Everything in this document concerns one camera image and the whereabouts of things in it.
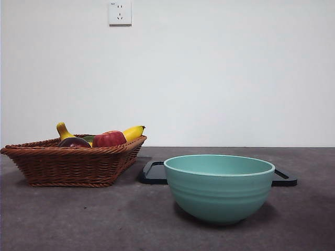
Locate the yellow banana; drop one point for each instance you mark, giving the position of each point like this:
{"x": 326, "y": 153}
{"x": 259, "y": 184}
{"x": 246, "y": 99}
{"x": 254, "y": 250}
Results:
{"x": 133, "y": 132}

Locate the black rectangular tray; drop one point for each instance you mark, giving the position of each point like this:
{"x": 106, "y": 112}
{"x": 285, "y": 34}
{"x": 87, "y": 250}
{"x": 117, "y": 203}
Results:
{"x": 151, "y": 175}

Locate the dark purple plum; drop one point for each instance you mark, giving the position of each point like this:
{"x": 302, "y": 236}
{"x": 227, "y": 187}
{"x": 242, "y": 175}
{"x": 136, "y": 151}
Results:
{"x": 74, "y": 142}

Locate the teal ribbed bowl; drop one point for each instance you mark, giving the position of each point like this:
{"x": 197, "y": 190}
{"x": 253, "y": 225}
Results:
{"x": 220, "y": 193}

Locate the green fruit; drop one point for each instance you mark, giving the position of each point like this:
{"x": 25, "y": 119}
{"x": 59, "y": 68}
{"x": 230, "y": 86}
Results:
{"x": 89, "y": 138}

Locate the red apple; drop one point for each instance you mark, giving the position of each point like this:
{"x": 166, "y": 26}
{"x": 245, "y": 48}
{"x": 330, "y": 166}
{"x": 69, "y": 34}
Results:
{"x": 108, "y": 138}

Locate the white wall socket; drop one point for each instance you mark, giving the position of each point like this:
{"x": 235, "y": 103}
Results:
{"x": 120, "y": 13}

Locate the brown wicker basket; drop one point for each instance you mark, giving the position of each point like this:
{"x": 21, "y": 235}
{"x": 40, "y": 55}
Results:
{"x": 70, "y": 167}

